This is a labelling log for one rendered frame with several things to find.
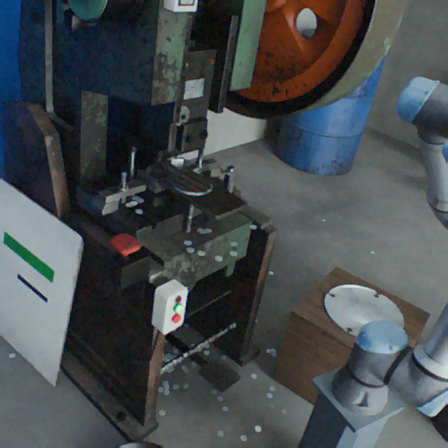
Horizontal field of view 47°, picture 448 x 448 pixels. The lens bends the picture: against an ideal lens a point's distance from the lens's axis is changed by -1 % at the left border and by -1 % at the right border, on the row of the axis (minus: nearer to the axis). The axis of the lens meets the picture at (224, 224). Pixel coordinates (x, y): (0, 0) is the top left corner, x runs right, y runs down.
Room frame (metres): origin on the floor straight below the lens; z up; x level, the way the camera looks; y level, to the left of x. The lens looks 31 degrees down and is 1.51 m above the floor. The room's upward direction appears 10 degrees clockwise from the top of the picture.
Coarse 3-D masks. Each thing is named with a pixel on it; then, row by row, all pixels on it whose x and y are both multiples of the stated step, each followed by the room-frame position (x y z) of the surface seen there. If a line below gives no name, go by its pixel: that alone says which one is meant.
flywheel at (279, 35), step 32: (288, 0) 1.71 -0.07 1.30; (320, 0) 1.64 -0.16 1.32; (352, 0) 1.54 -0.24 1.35; (288, 32) 1.70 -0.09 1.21; (320, 32) 1.63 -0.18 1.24; (352, 32) 1.52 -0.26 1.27; (256, 64) 1.76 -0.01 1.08; (288, 64) 1.68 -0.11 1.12; (320, 64) 1.57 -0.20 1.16; (256, 96) 1.70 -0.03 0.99; (288, 96) 1.62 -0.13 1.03
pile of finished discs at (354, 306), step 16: (336, 288) 1.59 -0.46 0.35; (352, 288) 1.61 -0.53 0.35; (368, 288) 1.62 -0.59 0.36; (336, 304) 1.49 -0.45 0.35; (352, 304) 1.50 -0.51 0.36; (368, 304) 1.52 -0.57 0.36; (384, 304) 1.54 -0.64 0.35; (336, 320) 1.40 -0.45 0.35; (352, 320) 1.42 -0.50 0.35; (368, 320) 1.43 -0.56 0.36; (384, 320) 1.45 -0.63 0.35; (400, 320) 1.47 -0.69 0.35
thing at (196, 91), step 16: (192, 48) 1.44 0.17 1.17; (208, 48) 1.47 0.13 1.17; (192, 64) 1.41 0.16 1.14; (208, 64) 1.46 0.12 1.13; (192, 80) 1.41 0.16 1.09; (208, 80) 1.46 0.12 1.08; (192, 96) 1.42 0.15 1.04; (208, 96) 1.47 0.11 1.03; (144, 112) 1.43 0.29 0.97; (192, 112) 1.42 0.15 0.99; (144, 128) 1.43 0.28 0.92; (160, 128) 1.38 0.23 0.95; (176, 128) 1.38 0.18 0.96; (192, 128) 1.39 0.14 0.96; (160, 144) 1.38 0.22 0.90; (176, 144) 1.38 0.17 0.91; (192, 144) 1.39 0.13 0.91
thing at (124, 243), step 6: (120, 234) 1.09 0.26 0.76; (126, 234) 1.10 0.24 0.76; (114, 240) 1.06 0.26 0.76; (120, 240) 1.07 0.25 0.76; (126, 240) 1.07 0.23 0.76; (132, 240) 1.08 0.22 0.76; (114, 246) 1.05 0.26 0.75; (120, 246) 1.04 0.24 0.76; (126, 246) 1.05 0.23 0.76; (132, 246) 1.05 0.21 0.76; (138, 246) 1.06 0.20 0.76; (120, 252) 1.04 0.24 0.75; (126, 252) 1.03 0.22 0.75
